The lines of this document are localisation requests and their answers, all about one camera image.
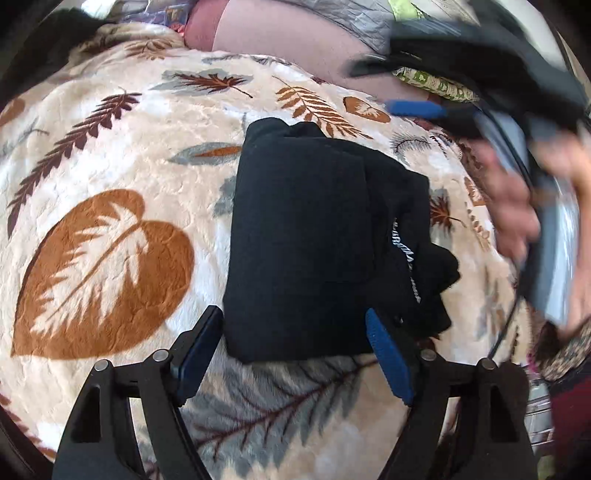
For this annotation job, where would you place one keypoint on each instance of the green patterned quilt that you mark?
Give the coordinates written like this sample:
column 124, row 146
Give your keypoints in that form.
column 438, row 85

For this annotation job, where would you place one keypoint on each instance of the grey quilted pillow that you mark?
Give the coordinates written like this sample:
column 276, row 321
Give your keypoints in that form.
column 360, row 23

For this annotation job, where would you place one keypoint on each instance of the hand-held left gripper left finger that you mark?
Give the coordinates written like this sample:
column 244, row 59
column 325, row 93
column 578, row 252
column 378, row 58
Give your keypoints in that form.
column 198, row 355

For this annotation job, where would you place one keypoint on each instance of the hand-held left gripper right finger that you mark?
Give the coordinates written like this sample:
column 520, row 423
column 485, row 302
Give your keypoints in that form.
column 390, row 364

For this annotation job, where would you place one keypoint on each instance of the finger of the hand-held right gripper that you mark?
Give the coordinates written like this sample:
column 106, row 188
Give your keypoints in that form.
column 415, row 108
column 371, row 67

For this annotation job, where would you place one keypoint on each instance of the person's right hand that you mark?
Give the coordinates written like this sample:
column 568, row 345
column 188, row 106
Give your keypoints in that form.
column 508, row 203

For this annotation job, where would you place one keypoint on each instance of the white pillow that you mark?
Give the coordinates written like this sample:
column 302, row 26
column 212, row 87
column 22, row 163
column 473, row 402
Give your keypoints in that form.
column 108, row 6

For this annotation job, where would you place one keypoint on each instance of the black pants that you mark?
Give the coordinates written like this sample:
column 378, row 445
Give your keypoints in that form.
column 300, row 240

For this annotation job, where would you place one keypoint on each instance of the colourful packets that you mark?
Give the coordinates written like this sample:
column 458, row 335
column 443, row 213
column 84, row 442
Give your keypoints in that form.
column 161, row 14

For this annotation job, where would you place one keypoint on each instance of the black jacket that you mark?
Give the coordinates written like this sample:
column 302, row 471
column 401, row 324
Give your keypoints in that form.
column 46, row 46

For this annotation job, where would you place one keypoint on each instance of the leaf print fleece blanket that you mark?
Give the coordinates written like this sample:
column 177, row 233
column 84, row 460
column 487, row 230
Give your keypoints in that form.
column 115, row 138

